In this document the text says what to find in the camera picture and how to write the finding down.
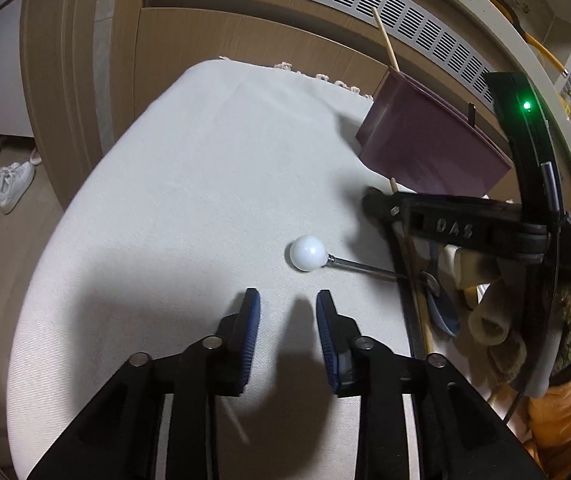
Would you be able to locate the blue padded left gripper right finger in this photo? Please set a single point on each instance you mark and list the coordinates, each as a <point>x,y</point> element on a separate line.
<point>336,333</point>

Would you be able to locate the blue plastic spoon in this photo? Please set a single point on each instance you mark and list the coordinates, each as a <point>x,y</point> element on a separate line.
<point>442,310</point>

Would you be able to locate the white table cloth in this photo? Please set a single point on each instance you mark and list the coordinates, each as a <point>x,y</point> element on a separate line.
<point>198,201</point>

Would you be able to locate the white ball handle metal spoon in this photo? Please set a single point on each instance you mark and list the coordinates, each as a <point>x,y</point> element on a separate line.
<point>307,254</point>

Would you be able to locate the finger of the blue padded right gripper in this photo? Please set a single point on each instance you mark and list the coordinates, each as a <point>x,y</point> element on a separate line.
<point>379,207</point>

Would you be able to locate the dark metal spoon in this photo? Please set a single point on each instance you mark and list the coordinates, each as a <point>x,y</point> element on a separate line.
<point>471,115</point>

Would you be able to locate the black handled metal spoon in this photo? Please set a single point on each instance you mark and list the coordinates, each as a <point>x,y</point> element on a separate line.
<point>418,349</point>

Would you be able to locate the gloved right hand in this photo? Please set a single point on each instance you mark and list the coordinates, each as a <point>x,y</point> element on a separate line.
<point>498,324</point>

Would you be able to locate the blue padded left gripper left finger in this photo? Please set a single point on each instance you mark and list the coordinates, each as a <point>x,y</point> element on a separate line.
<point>239,332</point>

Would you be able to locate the purple plastic utensil holder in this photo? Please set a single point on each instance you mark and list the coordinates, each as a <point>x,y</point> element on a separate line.
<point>414,136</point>

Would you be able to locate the orange sleeve forearm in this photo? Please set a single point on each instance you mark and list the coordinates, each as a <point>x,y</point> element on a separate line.
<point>543,426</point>

